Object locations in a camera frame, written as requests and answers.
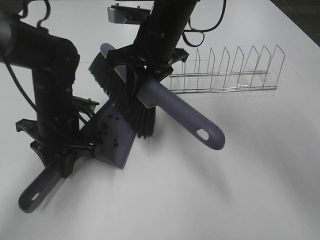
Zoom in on purple plastic dustpan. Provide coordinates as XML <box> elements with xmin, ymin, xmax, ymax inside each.
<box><xmin>16</xmin><ymin>101</ymin><xmax>135</xmax><ymax>213</ymax></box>

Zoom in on chrome wire dish rack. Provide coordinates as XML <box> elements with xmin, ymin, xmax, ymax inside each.
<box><xmin>163</xmin><ymin>45</ymin><xmax>286</xmax><ymax>94</ymax></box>

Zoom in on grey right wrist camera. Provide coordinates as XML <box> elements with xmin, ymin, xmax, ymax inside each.
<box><xmin>107</xmin><ymin>4</ymin><xmax>151</xmax><ymax>25</ymax></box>

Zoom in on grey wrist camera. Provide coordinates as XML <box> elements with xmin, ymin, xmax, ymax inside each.
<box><xmin>107</xmin><ymin>4</ymin><xmax>151</xmax><ymax>25</ymax></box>
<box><xmin>72</xmin><ymin>96</ymin><xmax>99</xmax><ymax>112</ymax></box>

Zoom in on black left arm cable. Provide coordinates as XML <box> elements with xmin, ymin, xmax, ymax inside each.
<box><xmin>4</xmin><ymin>62</ymin><xmax>97</xmax><ymax>126</ymax></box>

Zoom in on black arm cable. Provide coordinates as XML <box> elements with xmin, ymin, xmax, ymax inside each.
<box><xmin>4</xmin><ymin>62</ymin><xmax>97</xmax><ymax>126</ymax></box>
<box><xmin>181</xmin><ymin>0</ymin><xmax>227</xmax><ymax>48</ymax></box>

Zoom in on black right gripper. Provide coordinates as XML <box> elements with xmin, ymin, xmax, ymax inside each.
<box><xmin>106</xmin><ymin>43</ymin><xmax>189</xmax><ymax>96</ymax></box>

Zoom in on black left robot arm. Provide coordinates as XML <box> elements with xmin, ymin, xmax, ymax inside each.
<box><xmin>0</xmin><ymin>11</ymin><xmax>97</xmax><ymax>178</ymax></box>

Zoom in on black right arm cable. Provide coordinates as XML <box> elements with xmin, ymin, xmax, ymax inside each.
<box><xmin>181</xmin><ymin>0</ymin><xmax>227</xmax><ymax>48</ymax></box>

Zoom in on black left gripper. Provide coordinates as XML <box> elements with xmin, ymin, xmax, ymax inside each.
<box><xmin>15</xmin><ymin>110</ymin><xmax>101</xmax><ymax>179</ymax></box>

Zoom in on purple hand brush black bristles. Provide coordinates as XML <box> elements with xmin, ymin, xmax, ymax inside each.
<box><xmin>89</xmin><ymin>43</ymin><xmax>226</xmax><ymax>150</ymax></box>

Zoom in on pile of coffee beans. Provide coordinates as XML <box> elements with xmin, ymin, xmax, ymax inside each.
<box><xmin>93</xmin><ymin>113</ymin><xmax>119</xmax><ymax>148</ymax></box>

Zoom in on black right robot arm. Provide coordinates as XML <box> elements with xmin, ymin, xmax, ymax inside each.
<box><xmin>103</xmin><ymin>0</ymin><xmax>197</xmax><ymax>96</ymax></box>

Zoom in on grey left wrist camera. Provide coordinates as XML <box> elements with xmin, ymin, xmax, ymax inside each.
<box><xmin>72</xmin><ymin>96</ymin><xmax>99</xmax><ymax>112</ymax></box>

